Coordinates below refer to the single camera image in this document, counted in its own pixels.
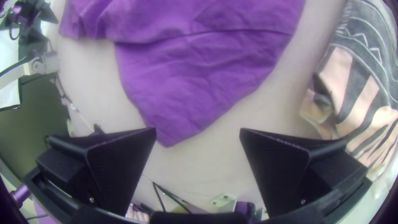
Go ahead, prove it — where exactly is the dark t-shirt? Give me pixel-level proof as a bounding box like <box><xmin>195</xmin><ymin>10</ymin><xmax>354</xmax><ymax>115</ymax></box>
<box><xmin>58</xmin><ymin>0</ymin><xmax>307</xmax><ymax>148</ymax></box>

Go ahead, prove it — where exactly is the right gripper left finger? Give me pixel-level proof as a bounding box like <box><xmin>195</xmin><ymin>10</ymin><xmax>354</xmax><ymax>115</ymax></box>
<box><xmin>35</xmin><ymin>127</ymin><xmax>157</xmax><ymax>217</ymax></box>

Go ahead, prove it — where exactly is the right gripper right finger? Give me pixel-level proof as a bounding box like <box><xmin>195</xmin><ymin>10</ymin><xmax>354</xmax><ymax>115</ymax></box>
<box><xmin>239</xmin><ymin>127</ymin><xmax>370</xmax><ymax>217</ymax></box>

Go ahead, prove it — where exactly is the grey t-shirt with orange print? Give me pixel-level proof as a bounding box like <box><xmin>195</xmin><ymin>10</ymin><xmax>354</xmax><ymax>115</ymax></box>
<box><xmin>299</xmin><ymin>0</ymin><xmax>398</xmax><ymax>170</ymax></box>

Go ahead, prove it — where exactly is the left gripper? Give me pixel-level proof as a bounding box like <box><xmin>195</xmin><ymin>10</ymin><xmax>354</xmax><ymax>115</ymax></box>
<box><xmin>29</xmin><ymin>0</ymin><xmax>59</xmax><ymax>24</ymax></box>

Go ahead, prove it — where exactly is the black cable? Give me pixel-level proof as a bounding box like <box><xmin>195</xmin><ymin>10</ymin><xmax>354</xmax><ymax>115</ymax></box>
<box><xmin>8</xmin><ymin>22</ymin><xmax>22</xmax><ymax>41</ymax></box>
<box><xmin>151</xmin><ymin>181</ymin><xmax>192</xmax><ymax>215</ymax></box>

